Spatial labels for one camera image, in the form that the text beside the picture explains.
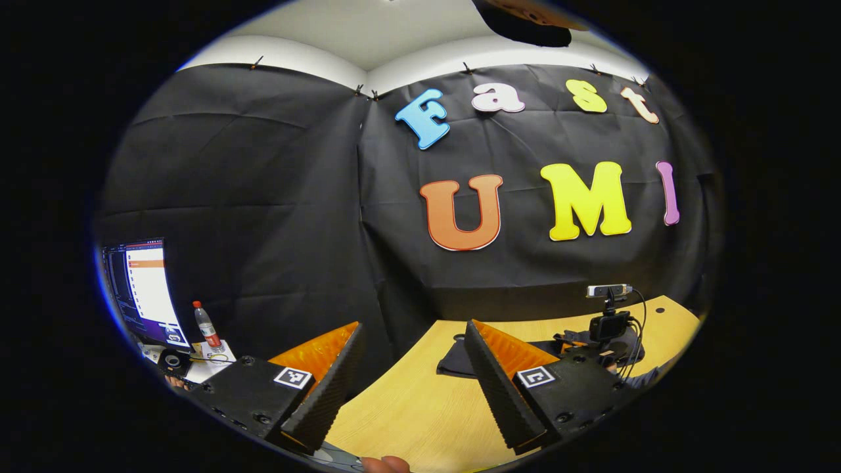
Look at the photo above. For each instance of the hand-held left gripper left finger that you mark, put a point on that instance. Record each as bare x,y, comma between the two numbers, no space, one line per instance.
328,394

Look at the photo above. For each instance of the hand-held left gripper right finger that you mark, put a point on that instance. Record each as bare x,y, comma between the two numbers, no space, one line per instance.
499,394

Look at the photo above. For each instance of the black jeans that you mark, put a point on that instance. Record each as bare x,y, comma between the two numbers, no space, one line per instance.
456,362

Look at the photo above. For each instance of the black tripod stand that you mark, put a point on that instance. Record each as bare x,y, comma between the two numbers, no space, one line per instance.
610,326

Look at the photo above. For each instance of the red capped plastic bottle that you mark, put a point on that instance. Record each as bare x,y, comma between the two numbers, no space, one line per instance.
207,328

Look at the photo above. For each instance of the grey webcam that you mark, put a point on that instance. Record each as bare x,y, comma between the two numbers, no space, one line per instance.
608,290

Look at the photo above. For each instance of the black tape roll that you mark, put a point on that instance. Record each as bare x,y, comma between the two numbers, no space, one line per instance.
162,362

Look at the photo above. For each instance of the black backdrop cloth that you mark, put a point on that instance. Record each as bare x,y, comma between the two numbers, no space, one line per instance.
263,197

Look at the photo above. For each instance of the computer monitor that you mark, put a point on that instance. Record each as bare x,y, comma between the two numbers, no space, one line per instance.
148,289

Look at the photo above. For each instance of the dark blurred object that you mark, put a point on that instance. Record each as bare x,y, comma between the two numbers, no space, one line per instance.
525,26

